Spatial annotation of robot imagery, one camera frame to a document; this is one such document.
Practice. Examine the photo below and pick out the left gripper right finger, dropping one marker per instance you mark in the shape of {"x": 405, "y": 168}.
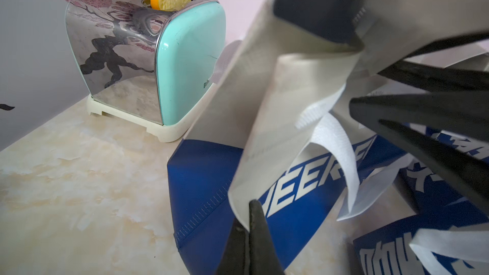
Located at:
{"x": 263, "y": 258}

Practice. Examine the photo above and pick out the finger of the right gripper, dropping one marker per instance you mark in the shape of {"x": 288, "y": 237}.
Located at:
{"x": 437, "y": 79}
{"x": 464, "y": 113}

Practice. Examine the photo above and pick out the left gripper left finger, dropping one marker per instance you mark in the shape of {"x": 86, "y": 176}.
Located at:
{"x": 236, "y": 257}

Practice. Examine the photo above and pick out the blue takeout bag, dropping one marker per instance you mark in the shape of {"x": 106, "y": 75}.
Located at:
{"x": 278, "y": 128}
{"x": 447, "y": 234}

